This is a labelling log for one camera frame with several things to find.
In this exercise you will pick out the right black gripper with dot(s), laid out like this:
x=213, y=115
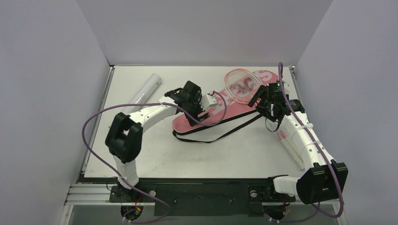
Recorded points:
x=259, y=98

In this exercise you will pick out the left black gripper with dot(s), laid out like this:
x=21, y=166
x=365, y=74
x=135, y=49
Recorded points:
x=200, y=108

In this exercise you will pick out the pink racket cover bag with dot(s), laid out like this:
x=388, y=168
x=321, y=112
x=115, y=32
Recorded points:
x=234, y=110

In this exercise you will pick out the pink badminton racket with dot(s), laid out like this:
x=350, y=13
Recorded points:
x=241, y=84

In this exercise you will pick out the white shuttlecock tube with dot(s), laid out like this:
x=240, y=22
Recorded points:
x=149, y=87

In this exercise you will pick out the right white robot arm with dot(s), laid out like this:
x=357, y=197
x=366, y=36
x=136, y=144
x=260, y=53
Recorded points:
x=324, y=177

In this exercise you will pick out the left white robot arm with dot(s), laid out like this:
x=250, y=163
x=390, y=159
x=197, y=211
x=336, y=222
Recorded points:
x=124, y=139

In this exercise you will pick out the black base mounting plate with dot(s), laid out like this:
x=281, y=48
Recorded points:
x=260, y=200

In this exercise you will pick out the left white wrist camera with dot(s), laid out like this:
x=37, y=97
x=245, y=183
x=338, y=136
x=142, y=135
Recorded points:
x=208, y=101

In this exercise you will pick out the aluminium frame rail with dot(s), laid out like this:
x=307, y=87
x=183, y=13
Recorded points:
x=99, y=194

